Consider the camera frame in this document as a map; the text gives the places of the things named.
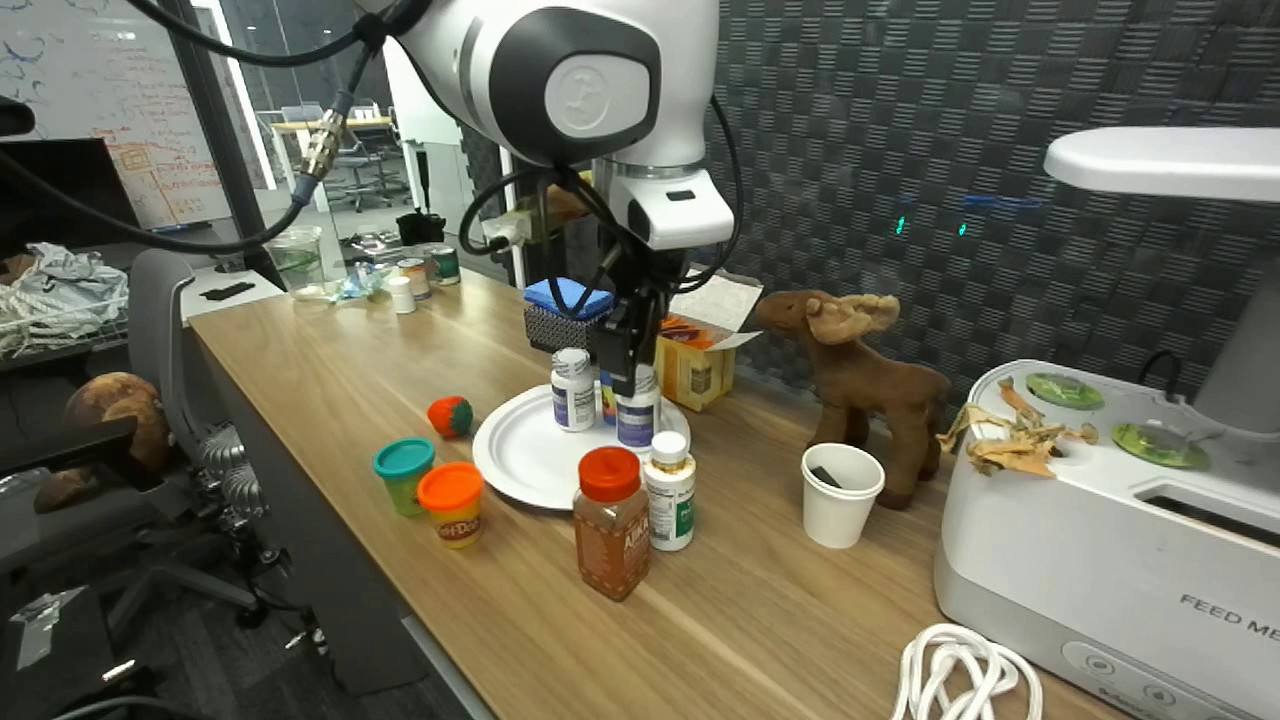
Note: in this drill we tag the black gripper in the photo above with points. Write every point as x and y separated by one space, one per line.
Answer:
641 281

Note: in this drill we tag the white pill bottle blue label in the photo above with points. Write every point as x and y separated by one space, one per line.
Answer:
575 392
639 427

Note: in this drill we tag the white pill bottle green label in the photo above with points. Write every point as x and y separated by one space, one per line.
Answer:
671 502

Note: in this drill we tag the spice jar orange lid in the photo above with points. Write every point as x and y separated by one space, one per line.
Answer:
614 534

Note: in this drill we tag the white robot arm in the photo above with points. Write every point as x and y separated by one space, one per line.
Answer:
575 81

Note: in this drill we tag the white paper plate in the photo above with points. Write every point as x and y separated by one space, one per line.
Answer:
524 460

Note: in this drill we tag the open yellow cardboard box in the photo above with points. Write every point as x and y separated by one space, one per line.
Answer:
700 366

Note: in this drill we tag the grey woven basket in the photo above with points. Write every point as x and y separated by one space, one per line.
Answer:
554 331

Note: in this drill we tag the red toy strawberry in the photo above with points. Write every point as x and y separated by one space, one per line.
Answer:
449 416

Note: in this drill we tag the green tin can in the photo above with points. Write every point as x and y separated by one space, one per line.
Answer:
444 266

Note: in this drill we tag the orange lid dough tub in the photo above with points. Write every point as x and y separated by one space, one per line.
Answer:
455 493

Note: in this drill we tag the small white jar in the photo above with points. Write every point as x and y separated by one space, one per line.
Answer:
403 299

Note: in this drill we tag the brown moose plush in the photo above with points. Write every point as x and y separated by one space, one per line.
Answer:
875 387

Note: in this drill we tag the black pot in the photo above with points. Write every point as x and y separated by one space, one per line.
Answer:
420 225

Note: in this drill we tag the teal lid dough tub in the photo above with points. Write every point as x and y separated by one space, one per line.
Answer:
407 466

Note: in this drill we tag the white paper cup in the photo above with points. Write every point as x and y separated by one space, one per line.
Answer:
842 502

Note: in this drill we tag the clear plastic bag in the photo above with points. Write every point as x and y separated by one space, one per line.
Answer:
301 257

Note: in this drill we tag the white background desk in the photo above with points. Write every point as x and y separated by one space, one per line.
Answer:
321 125

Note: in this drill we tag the dried brown leaves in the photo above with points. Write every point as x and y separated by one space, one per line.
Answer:
1012 454

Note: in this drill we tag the black phone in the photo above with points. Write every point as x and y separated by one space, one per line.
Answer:
227 289

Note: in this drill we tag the grey office chair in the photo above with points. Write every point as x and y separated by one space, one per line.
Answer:
162 346

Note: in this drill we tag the black stand pole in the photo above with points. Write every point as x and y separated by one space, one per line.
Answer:
223 120

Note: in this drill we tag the brown plush toy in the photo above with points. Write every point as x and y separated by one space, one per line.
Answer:
120 405

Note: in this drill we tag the crumpled grey cloth pile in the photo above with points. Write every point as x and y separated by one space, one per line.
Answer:
63 300

